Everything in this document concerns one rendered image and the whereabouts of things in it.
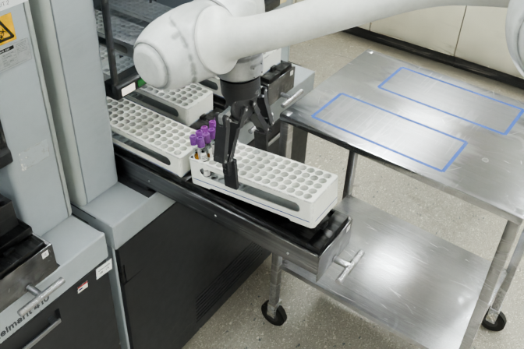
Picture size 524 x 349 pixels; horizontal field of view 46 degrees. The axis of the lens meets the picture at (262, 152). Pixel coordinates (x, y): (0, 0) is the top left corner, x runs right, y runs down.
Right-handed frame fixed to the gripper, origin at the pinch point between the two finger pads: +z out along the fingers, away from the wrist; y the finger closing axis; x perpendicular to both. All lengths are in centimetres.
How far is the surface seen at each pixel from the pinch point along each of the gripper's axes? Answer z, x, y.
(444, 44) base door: 71, 37, 229
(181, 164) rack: 2.0, 13.7, -4.8
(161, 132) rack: -0.3, 23.5, 0.1
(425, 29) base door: 65, 49, 229
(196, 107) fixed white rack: 0.0, 24.4, 13.2
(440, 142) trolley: 9.0, -25.9, 40.1
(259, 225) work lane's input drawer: 8.4, -6.9, -6.4
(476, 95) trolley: 9, -26, 66
